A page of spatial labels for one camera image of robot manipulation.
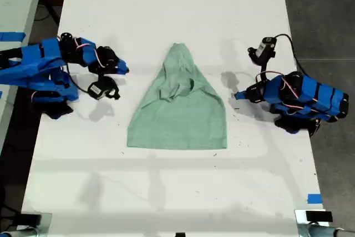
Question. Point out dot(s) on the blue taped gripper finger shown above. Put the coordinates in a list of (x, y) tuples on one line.
[(123, 64), (119, 71), (242, 93), (242, 97)]

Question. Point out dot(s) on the camera black stalk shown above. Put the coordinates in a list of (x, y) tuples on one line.
[(113, 88), (264, 70)]

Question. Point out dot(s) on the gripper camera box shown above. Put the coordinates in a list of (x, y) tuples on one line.
[(263, 48), (97, 90)]

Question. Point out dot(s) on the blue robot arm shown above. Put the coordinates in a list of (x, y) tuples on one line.
[(41, 65), (310, 96)]

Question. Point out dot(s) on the short blue tape strip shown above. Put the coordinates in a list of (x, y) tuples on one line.
[(314, 198)]

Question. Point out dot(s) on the pale green T-shirt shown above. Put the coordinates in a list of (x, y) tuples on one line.
[(180, 117)]

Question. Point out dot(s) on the metal table clamp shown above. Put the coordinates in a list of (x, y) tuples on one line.
[(46, 224), (300, 220)]

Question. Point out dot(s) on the small black edge block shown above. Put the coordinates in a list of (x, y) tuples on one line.
[(180, 234)]

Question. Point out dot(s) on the long blue tape strip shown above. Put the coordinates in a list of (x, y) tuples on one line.
[(11, 36)]

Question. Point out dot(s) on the small black box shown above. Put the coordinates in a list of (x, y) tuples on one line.
[(31, 219), (319, 216)]

